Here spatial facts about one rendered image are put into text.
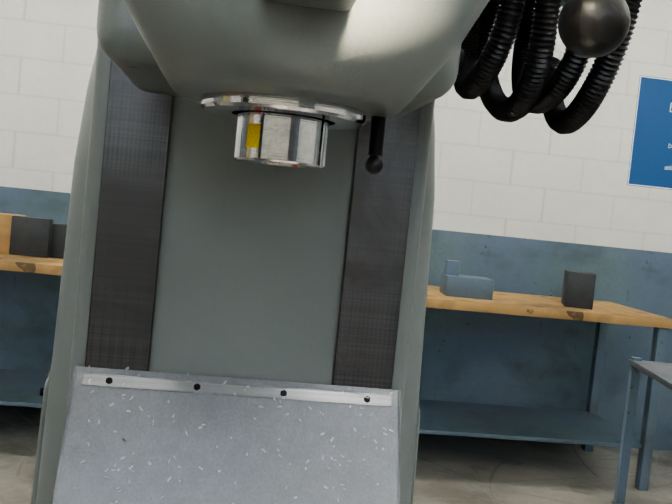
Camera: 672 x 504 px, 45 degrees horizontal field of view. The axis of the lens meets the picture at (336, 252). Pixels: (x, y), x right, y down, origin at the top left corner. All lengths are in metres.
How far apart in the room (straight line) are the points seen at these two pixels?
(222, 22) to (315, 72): 0.04
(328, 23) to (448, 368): 4.56
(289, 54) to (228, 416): 0.51
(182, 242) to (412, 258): 0.23
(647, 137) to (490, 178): 0.99
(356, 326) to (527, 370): 4.23
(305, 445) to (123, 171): 0.31
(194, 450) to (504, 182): 4.19
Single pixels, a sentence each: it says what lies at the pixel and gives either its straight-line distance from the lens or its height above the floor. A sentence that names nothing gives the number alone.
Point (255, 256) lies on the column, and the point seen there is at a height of 1.21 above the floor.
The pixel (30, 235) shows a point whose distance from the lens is 4.23.
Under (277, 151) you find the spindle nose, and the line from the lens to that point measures 0.41.
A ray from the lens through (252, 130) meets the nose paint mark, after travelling 0.41.
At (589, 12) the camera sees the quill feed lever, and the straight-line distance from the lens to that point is 0.37.
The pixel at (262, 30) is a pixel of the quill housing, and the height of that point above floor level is 1.33.
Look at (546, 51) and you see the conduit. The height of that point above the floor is 1.40.
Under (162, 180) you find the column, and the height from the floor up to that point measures 1.27.
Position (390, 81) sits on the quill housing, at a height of 1.32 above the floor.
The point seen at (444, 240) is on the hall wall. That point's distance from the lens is 4.77.
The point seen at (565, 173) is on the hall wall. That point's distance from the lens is 5.01.
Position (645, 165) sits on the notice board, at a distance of 5.22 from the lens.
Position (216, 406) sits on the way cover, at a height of 1.06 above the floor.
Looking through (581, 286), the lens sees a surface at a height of 0.99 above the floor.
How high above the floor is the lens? 1.26
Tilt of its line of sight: 3 degrees down
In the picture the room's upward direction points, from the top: 6 degrees clockwise
